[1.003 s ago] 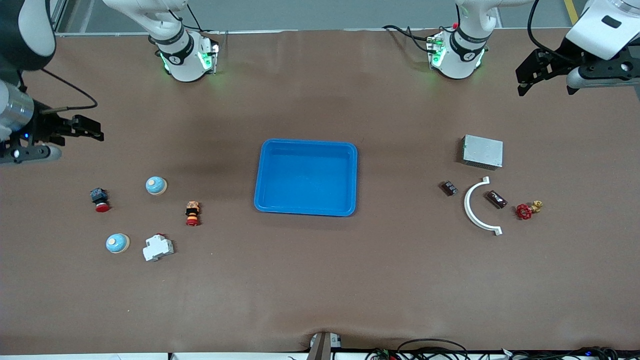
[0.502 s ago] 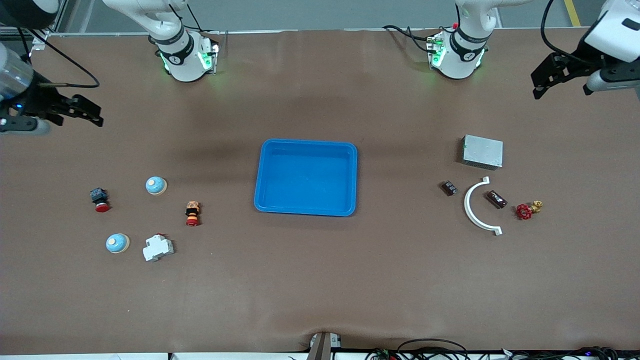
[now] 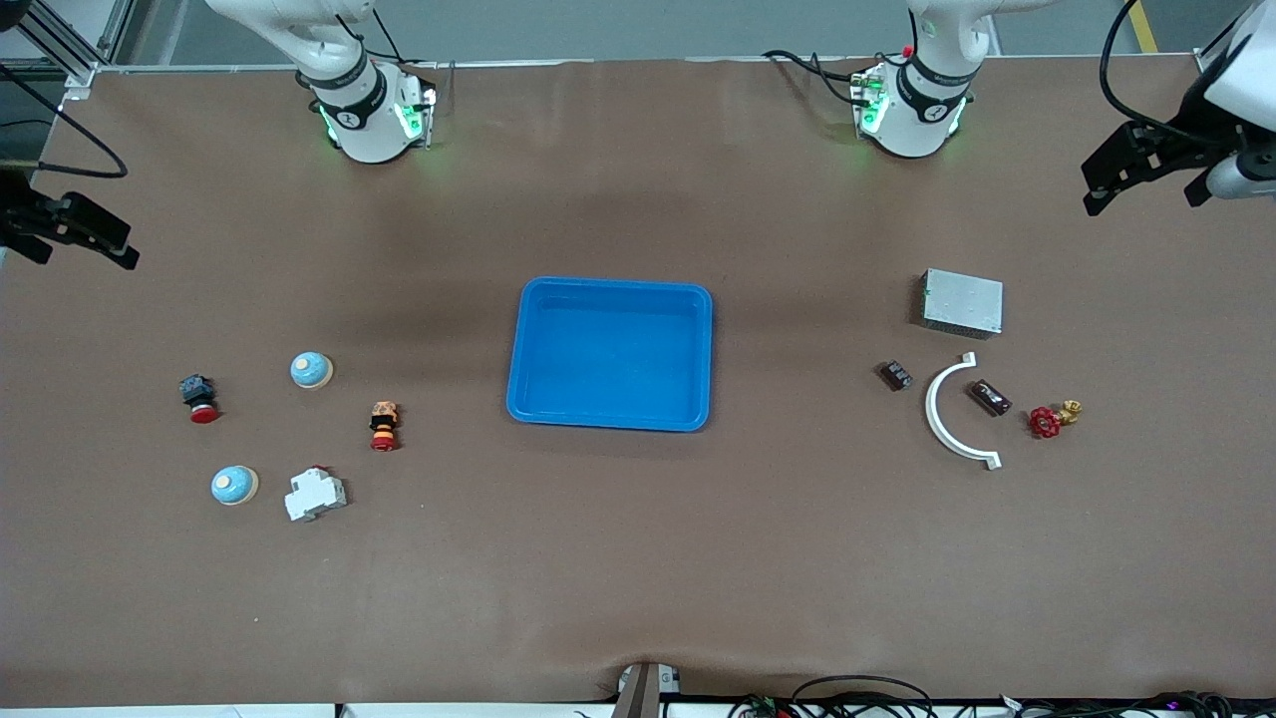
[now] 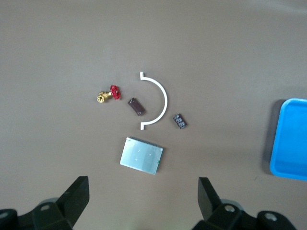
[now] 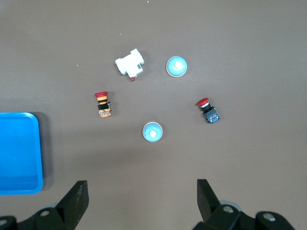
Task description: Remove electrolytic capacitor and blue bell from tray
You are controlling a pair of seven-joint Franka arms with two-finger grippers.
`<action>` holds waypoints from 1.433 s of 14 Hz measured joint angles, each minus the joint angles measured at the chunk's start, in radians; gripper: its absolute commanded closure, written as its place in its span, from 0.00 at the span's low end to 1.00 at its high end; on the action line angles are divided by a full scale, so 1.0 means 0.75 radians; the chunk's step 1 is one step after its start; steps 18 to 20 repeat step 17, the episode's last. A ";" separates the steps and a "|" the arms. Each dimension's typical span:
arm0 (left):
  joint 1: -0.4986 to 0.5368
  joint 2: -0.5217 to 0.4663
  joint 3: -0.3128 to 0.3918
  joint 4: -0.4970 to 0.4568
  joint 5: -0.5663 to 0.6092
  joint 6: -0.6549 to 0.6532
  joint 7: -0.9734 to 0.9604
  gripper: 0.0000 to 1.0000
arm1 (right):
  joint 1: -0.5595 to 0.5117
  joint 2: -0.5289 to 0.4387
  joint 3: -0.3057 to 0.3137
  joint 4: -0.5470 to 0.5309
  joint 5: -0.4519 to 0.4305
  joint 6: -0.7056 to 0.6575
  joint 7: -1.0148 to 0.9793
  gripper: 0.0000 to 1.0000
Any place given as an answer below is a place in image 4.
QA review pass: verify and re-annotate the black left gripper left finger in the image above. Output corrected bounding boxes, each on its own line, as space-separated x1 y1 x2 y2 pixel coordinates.
0 176 90 230

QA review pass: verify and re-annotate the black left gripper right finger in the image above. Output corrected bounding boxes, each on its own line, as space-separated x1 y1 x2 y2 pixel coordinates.
191 177 302 230

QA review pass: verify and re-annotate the small dark brown capacitor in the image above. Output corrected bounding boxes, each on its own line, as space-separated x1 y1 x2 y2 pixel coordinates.
173 113 189 130

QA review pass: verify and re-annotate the large dark brown capacitor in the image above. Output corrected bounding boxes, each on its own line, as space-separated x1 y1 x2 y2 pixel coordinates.
127 97 146 117

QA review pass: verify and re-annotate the silver metal power supply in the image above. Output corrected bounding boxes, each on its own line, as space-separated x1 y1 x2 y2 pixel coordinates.
119 137 164 176

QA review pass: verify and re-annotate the blue plastic tray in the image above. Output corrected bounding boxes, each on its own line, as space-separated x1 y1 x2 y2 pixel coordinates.
269 98 307 182

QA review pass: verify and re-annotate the brass valve with red handle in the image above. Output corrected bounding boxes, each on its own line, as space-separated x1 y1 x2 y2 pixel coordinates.
96 84 121 104

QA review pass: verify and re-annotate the white curved plastic bracket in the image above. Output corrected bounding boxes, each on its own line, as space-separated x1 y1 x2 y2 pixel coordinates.
139 71 168 131

